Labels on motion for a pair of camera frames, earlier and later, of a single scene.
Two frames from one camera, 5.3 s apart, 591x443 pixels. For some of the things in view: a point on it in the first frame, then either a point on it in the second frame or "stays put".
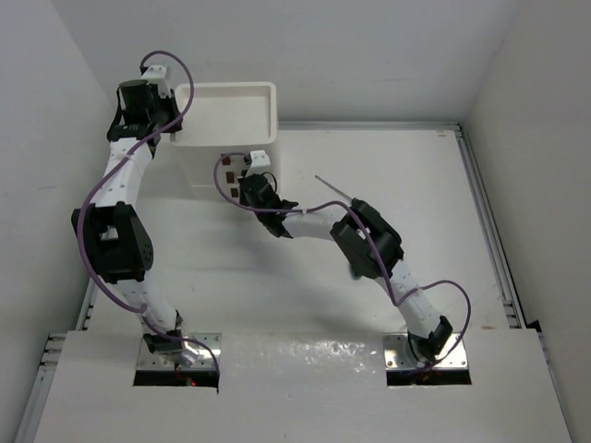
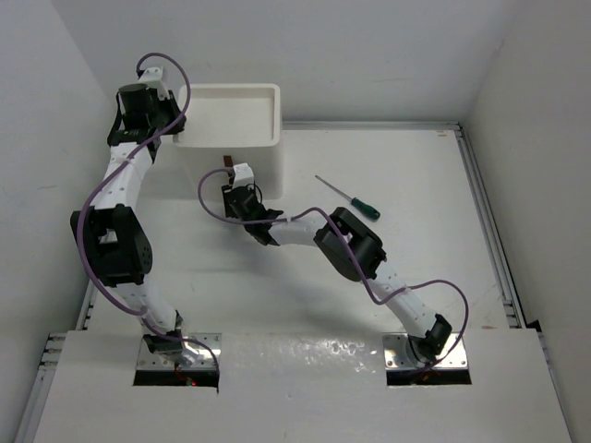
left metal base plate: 149,361 stays put
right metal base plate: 399,356 stays put
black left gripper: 169,102 stays put
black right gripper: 243,197 → 232,209
